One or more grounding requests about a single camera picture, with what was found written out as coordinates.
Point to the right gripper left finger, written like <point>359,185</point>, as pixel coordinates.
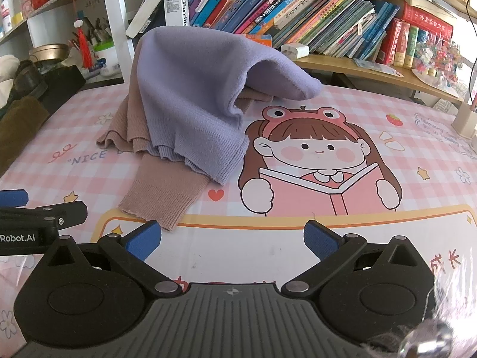
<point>127,256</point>

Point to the red thick dictionary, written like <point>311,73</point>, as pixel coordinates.
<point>422,19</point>

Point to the white blue orange box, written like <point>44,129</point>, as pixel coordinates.
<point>176,13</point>

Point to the pink checkered cartoon tablecloth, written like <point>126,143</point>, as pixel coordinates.
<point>219,238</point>

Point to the beige pen holder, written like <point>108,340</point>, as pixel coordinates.
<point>465,121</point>

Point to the white and wood bookshelf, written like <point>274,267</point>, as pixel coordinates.
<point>48,25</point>

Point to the cream garment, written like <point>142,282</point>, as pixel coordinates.
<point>8,67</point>

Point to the brown corduroy garment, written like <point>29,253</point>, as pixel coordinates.
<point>19,126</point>

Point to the purple and mauve sweater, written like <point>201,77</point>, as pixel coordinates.
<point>183,114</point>

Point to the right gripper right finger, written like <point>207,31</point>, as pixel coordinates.
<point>336,254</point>

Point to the white green-lid jar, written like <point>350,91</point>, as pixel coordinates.
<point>106,55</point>

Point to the golden metal bowl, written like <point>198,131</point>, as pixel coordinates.
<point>49,52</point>

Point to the row of leaning books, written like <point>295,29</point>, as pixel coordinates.
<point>363,30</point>

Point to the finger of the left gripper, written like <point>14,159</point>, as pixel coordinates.
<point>57,216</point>
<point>13,198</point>

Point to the red tassel ornament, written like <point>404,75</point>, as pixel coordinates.
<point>81,28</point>

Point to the white charger block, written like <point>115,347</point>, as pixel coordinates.
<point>295,51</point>

